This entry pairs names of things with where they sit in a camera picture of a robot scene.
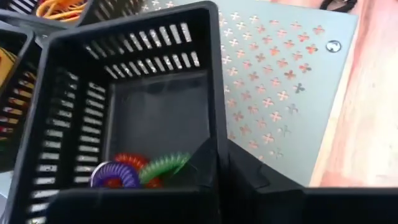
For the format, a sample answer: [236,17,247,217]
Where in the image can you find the green coil wrist band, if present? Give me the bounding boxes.
[137,151,193,185]

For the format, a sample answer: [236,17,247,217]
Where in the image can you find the red coil wrist band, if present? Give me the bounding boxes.
[111,152,164,189]

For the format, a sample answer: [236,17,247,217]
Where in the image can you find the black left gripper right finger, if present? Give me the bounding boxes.
[219,139,398,224]

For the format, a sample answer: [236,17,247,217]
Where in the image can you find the yellow rubber band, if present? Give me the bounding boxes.
[35,0,78,19]

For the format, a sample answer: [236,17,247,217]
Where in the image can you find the purple coil wrist band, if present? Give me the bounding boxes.
[89,161,142,189]

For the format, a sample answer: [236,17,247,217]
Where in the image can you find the black slotted plastic basket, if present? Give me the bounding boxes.
[0,0,147,35]
[0,26,35,174]
[2,0,229,224]

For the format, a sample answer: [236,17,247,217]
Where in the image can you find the yellow green crayon box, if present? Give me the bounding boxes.
[0,46,18,96]

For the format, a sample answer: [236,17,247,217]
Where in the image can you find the pale green perforated shelf riser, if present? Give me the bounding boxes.
[136,0,359,187]

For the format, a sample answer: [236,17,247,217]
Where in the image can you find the orange rubber band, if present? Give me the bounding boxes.
[46,1,89,23]

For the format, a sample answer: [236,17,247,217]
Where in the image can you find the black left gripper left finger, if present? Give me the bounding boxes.
[45,138,221,224]

